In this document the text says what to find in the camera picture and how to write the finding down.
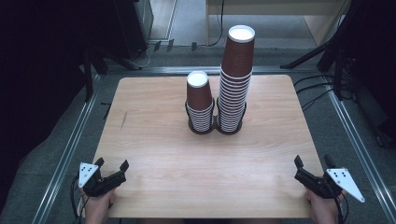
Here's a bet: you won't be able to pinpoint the stacked cups in black rack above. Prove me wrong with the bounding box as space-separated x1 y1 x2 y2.
184 97 248 136

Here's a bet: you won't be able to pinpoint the black floor cables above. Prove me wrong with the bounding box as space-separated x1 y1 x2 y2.
293 74 356 112

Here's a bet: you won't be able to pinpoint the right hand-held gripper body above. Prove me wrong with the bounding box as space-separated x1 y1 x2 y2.
293 167 366 204

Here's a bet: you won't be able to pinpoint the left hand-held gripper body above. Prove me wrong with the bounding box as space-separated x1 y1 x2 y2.
78 161 127 198

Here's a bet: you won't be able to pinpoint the person's left hand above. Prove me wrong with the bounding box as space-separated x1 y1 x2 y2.
81 188 117 224

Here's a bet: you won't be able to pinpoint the black cabinet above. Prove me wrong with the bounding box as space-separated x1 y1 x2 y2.
113 0 154 61

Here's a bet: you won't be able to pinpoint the white floor cable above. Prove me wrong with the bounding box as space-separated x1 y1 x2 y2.
129 42 157 71

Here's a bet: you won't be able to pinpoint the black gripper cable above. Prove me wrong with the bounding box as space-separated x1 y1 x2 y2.
333 191 350 224
70 175 84 224

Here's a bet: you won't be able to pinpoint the stack of brown paper cups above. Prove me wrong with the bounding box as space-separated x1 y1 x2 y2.
218 24 256 133
185 70 215 133

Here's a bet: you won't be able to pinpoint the aluminium floor rail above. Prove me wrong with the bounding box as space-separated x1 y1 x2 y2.
320 74 396 224
31 74 105 224

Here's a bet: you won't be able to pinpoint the light wooden furniture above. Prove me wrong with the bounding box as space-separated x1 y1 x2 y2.
205 0 353 47

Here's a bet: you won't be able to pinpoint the person's right hand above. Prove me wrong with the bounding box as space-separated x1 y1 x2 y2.
304 189 347 224

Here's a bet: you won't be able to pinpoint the black tripod stand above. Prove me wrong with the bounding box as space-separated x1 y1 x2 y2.
81 45 143 102
279 0 396 101

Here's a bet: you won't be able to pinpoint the black hanging cable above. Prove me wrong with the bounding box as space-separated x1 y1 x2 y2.
207 0 226 48

